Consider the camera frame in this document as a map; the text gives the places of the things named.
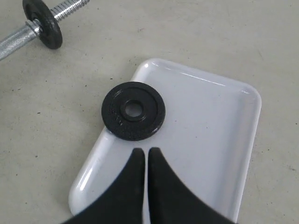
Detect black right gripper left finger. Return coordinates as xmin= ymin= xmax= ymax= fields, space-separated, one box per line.
xmin=65 ymin=148 xmax=145 ymax=224

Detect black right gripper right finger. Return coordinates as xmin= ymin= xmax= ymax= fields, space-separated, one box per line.
xmin=148 ymin=147 xmax=234 ymax=224

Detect black weight plate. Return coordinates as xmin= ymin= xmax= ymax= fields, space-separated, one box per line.
xmin=101 ymin=82 xmax=166 ymax=141

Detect chrome threaded dumbbell bar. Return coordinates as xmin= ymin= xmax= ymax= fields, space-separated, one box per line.
xmin=0 ymin=0 xmax=89 ymax=60

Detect white rectangular plastic tray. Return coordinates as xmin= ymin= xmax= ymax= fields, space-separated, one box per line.
xmin=69 ymin=58 xmax=261 ymax=222

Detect black weight plate far end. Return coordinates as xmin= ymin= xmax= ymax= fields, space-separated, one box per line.
xmin=22 ymin=0 xmax=63 ymax=49

